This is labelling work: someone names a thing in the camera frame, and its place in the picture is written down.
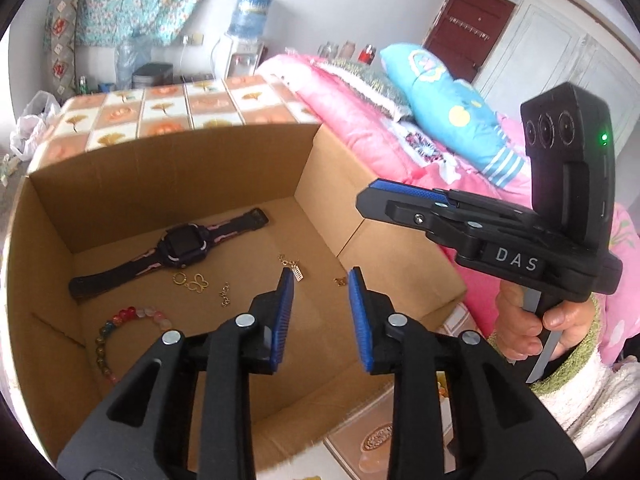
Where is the person's right forearm white sleeve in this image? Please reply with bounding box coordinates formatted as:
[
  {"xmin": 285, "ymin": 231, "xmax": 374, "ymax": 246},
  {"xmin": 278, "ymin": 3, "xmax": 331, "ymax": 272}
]
[{"xmin": 487, "ymin": 295, "xmax": 640, "ymax": 461}]

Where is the clear plastic bag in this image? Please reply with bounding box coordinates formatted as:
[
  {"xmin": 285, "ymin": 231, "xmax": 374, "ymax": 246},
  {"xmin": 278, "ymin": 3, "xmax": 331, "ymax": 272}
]
[{"xmin": 10, "ymin": 91, "xmax": 61, "ymax": 161}]

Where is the colourful bead bracelet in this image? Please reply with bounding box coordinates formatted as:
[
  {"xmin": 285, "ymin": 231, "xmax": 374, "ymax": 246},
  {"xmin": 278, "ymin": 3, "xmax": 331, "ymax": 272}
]
[{"xmin": 95, "ymin": 304, "xmax": 173, "ymax": 386}]

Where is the black wrist watch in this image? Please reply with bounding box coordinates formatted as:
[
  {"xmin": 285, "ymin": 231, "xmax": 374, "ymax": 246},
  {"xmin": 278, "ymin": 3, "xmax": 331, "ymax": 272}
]
[{"xmin": 68, "ymin": 208, "xmax": 269, "ymax": 302}]

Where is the floral padded cushion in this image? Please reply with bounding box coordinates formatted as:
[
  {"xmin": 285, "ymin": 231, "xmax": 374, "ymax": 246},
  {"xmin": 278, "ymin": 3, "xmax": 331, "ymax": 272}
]
[{"xmin": 44, "ymin": 0, "xmax": 81, "ymax": 96}]

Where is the dark red door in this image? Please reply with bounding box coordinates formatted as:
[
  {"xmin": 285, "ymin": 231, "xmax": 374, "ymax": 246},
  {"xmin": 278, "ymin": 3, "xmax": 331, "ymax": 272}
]
[{"xmin": 422, "ymin": 0, "xmax": 516, "ymax": 83}]

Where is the cardboard box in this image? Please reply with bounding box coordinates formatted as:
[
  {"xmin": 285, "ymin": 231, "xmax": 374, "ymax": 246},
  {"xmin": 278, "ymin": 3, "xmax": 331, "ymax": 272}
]
[{"xmin": 0, "ymin": 122, "xmax": 468, "ymax": 471}]

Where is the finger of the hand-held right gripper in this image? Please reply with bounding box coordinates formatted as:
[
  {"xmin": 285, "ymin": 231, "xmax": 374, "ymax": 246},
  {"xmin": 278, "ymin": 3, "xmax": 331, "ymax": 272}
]
[
  {"xmin": 356, "ymin": 180, "xmax": 532, "ymax": 223},
  {"xmin": 387, "ymin": 200, "xmax": 532, "ymax": 262}
]

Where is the gold chain with tag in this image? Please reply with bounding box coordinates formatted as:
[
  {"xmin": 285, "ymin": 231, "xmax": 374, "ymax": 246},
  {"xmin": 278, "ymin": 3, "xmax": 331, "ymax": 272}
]
[{"xmin": 277, "ymin": 254, "xmax": 306, "ymax": 283}]

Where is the clear empty water jug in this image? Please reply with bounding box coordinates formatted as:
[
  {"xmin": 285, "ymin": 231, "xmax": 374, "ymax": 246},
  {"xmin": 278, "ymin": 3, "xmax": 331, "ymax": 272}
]
[{"xmin": 116, "ymin": 35, "xmax": 151, "ymax": 78}]

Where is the green fuzzy cushion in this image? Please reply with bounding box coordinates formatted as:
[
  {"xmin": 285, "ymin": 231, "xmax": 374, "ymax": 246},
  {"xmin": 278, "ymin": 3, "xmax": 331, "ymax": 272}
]
[{"xmin": 315, "ymin": 57, "xmax": 416, "ymax": 121}]

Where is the pink blanket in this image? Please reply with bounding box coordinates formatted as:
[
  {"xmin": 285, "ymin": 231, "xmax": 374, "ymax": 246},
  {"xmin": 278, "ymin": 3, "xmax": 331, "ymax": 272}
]
[{"xmin": 257, "ymin": 52, "xmax": 640, "ymax": 361}]

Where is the blue cartoon pillow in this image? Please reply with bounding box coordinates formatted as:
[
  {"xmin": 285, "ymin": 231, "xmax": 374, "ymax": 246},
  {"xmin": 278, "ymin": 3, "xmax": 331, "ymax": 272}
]
[{"xmin": 380, "ymin": 42, "xmax": 526, "ymax": 186}]

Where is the black storage box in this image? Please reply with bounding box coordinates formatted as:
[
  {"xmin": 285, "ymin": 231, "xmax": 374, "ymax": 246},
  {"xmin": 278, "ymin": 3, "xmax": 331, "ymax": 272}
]
[{"xmin": 131, "ymin": 62, "xmax": 173, "ymax": 88}]

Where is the white wardrobe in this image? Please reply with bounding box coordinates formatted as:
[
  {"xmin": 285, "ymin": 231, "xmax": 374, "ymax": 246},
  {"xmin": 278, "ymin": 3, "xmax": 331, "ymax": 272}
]
[{"xmin": 472, "ymin": 0, "xmax": 640, "ymax": 171}]

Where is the teal floral hanging cloth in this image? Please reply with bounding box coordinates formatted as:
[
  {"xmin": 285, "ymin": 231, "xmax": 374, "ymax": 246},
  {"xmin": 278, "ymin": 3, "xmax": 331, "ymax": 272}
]
[{"xmin": 52, "ymin": 0, "xmax": 241, "ymax": 48}]

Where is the white water dispenser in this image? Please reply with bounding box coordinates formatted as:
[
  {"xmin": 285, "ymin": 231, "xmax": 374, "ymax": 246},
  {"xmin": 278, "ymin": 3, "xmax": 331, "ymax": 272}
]
[{"xmin": 212, "ymin": 35, "xmax": 266, "ymax": 78}]

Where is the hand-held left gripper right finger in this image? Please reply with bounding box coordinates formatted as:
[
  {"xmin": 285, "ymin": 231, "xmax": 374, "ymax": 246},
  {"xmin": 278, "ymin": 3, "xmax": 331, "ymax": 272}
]
[{"xmin": 347, "ymin": 267, "xmax": 587, "ymax": 480}]

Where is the person's right hand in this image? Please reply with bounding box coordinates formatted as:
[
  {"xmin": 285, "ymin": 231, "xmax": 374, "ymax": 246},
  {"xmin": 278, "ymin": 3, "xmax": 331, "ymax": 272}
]
[{"xmin": 492, "ymin": 280, "xmax": 596, "ymax": 367}]

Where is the blue water bottle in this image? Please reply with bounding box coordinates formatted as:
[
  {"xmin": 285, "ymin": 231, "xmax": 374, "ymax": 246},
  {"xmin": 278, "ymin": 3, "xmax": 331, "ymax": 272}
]
[{"xmin": 230, "ymin": 0, "xmax": 276, "ymax": 41}]

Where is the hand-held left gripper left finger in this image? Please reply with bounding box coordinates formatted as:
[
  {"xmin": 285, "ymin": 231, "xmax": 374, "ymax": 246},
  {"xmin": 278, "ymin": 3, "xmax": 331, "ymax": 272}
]
[{"xmin": 56, "ymin": 266, "xmax": 296, "ymax": 480}]

